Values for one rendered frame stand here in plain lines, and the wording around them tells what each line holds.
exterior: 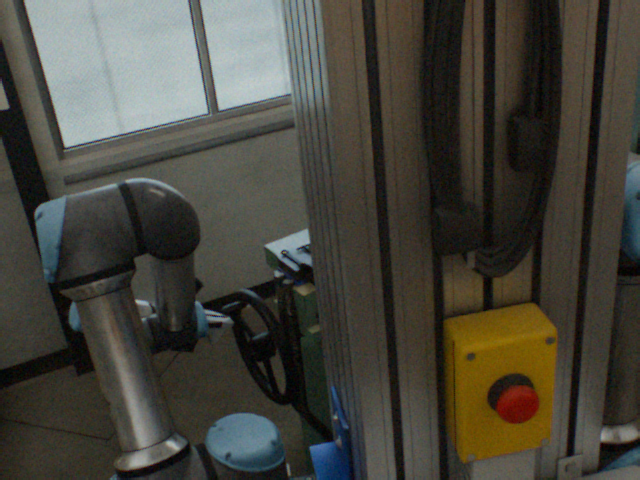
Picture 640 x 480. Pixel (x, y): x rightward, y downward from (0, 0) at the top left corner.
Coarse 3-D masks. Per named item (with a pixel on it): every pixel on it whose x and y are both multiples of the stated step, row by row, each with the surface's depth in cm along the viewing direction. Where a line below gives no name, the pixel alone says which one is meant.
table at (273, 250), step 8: (304, 232) 206; (280, 240) 203; (288, 240) 202; (296, 240) 202; (304, 240) 202; (264, 248) 201; (272, 248) 199; (280, 248) 199; (288, 248) 198; (272, 256) 199; (272, 264) 201; (304, 328) 172; (312, 328) 171; (312, 336) 170; (320, 336) 171
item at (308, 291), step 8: (296, 288) 169; (304, 288) 169; (312, 288) 169; (296, 296) 170; (304, 296) 167; (312, 296) 168; (296, 304) 171; (304, 304) 168; (312, 304) 169; (296, 312) 173; (304, 312) 169; (312, 312) 169; (304, 320) 170; (312, 320) 170
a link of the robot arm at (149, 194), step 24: (144, 192) 111; (168, 192) 114; (144, 216) 110; (168, 216) 112; (192, 216) 118; (168, 240) 114; (192, 240) 119; (168, 264) 123; (192, 264) 128; (168, 288) 130; (192, 288) 134; (168, 312) 137; (192, 312) 141; (168, 336) 145; (192, 336) 147
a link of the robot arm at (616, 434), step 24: (624, 216) 88; (624, 240) 89; (624, 264) 93; (624, 288) 96; (624, 312) 98; (624, 336) 99; (624, 360) 101; (624, 384) 103; (624, 408) 105; (624, 432) 106; (600, 456) 108; (624, 456) 106
